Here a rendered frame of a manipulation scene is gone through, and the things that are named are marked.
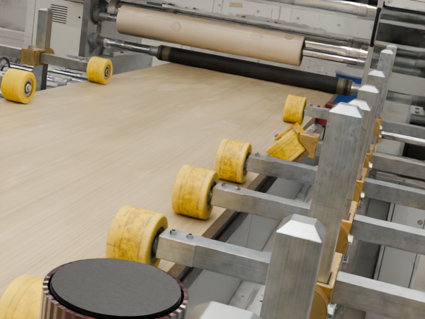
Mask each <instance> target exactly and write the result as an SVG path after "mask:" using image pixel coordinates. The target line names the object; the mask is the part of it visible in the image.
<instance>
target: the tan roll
mask: <svg viewBox="0 0 425 319"><path fill-rule="evenodd" d="M99 19H100V20H106V21H109V22H116V28H117V31H118V32H119V33H120V34H125V35H131V36H135V37H141V38H146V39H152V40H156V41H163V42H169V43H173V44H179V45H184V46H190V47H196V48H201V49H207V50H211V51H217V52H221V53H228V54H234V55H239V56H245V57H249V58H255V59H262V60H266V61H272V62H276V63H283V64H287V65H293V66H300V65H301V63H302V59H303V57H304V56H305V57H310V58H316V59H323V60H326V61H334V62H337V63H344V64H348V65H355V66H361V67H365V63H366V58H360V57H356V56H349V55H345V54H338V53H332V52H327V51H321V50H317V49H310V48H306V47H303V46H304V40H305V37H304V36H301V35H294V34H288V33H283V32H276V31H272V30H265V29H261V28H254V27H247V26H243V25H236V24H232V23H225V22H218V21H214V20H207V19H203V18H196V17H192V16H185V15H178V14H174V13H167V12H163V11H156V10H151V9H145V8H138V7H134V6H127V5H123V6H122V7H121V8H120V9H119V12H118V14H113V13H106V12H102V11H100V12H99Z"/></svg>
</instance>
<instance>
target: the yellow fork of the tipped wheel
mask: <svg viewBox="0 0 425 319"><path fill-rule="evenodd" d="M294 126H295V128H296V129H297V130H298V131H299V132H300V135H299V141H300V142H301V144H302V145H303V146H304V147H305V148H306V150H305V151H304V152H303V153H302V154H300V155H299V156H298V157H296V158H295V159H294V160H293V162H296V163H298V162H299V161H300V160H299V158H301V157H302V156H303V155H304V154H306V153H307V152H309V155H308V158H312V159H314V158H315V154H316V148H317V143H318V142H319V140H320V136H321V135H320V134H315V133H314V131H315V130H316V129H317V126H316V125H315V124H314V123H313V124H312V125H311V126H310V127H309V128H307V129H306V130H304V129H303V128H302V127H301V126H300V125H299V124H298V122H295V123H294V124H293V125H291V126H290V127H288V128H287V129H286V130H285V131H284V132H282V133H281V134H280V135H279V134H276V135H275V136H274V137H275V139H274V140H275V141H276V140H278V139H279V138H280V137H281V136H282V135H284V134H285V133H286V132H288V131H289V130H290V129H291V128H292V127H294Z"/></svg>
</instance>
